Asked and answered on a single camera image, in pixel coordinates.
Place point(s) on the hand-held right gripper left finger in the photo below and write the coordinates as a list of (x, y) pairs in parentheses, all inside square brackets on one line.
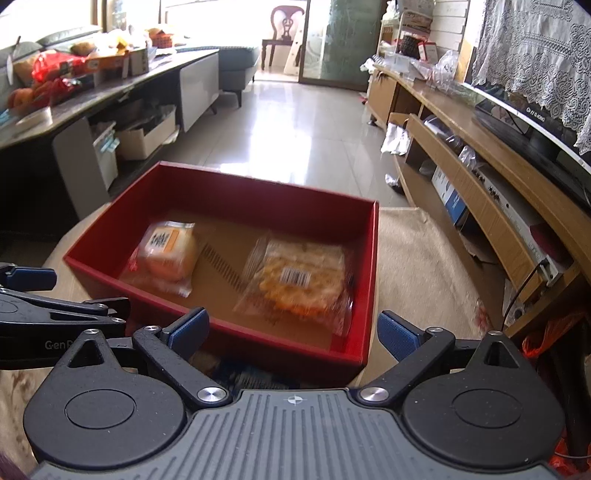
[(189, 330)]

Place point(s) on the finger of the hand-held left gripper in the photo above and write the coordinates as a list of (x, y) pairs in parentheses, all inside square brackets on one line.
[(32, 279), (69, 308)]

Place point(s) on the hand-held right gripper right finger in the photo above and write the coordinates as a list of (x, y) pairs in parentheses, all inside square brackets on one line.
[(397, 337)]

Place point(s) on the red cardboard box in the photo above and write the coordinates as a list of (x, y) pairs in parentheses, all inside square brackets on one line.
[(231, 194)]

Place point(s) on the beige patterned tablecloth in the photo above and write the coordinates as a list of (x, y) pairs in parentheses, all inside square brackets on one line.
[(415, 277)]

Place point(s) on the bread packet with orange label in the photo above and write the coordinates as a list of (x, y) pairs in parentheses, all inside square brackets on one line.
[(161, 258)]

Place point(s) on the clear waffle packet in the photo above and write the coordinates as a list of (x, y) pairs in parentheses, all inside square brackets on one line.
[(300, 281)]

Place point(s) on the slim white box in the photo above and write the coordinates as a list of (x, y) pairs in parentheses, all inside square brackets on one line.
[(106, 154)]

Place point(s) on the blue and white box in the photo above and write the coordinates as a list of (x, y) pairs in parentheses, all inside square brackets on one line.
[(450, 196)]

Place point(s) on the orange plastic bag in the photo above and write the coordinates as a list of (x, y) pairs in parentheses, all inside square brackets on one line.
[(554, 334)]

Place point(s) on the long white device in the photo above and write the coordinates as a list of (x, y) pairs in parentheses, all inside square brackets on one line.
[(508, 203)]

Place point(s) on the orange fruit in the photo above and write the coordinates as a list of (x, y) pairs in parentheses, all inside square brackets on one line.
[(21, 98)]

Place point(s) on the white storage box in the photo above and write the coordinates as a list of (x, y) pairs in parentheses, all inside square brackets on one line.
[(147, 134)]

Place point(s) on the dark coffee table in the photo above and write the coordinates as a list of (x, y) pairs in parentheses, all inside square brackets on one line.
[(92, 99)]

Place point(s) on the white plastic wrapper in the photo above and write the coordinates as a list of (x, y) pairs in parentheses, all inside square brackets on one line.
[(396, 138)]

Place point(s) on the red plastic bag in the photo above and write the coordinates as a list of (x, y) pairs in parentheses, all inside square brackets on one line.
[(57, 67), (570, 459)]

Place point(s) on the open cardboard box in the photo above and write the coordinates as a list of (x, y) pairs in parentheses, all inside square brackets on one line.
[(115, 62)]

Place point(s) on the wooden tv stand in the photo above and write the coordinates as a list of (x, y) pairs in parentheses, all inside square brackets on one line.
[(445, 105)]

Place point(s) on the black television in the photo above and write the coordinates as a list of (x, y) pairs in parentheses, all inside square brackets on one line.
[(545, 138)]

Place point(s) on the grey sofa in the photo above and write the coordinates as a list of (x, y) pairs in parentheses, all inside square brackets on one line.
[(235, 64)]

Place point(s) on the red woven basket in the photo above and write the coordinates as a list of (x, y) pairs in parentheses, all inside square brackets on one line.
[(161, 40)]

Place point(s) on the clear plastic bags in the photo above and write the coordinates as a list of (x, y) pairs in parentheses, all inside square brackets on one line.
[(447, 69)]

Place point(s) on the glass sliding door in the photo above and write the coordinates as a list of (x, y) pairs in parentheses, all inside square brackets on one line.
[(351, 41)]

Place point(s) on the white lace cloth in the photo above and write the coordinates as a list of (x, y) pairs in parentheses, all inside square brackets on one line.
[(531, 46)]

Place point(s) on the dark wooden chair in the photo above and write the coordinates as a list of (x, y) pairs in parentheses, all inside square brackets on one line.
[(282, 23)]

